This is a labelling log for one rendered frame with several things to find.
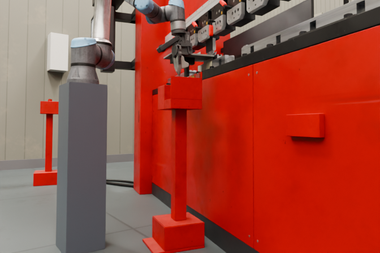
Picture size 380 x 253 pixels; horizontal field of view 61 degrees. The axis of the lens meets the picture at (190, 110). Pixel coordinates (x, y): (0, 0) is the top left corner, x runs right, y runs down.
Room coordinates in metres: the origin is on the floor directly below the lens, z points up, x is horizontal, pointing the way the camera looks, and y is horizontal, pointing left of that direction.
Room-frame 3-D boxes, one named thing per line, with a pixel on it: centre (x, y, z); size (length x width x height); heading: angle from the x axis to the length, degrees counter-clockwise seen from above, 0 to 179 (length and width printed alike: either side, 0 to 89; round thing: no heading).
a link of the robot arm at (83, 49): (1.58, 0.52, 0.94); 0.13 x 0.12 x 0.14; 162
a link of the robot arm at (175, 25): (1.57, 0.06, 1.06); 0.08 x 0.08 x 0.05
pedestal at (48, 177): (3.20, 1.38, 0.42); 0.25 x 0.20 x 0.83; 111
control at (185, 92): (1.62, 0.05, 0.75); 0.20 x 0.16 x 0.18; 23
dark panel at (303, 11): (2.42, -0.52, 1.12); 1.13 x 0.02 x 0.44; 21
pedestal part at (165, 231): (1.61, 0.08, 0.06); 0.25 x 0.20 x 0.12; 113
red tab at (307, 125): (1.01, -0.35, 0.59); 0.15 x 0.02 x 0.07; 21
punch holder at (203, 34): (2.04, -0.12, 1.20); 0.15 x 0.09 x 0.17; 21
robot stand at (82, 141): (1.57, 0.52, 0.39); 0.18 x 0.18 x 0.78; 36
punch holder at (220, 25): (1.86, -0.19, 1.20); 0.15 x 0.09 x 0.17; 21
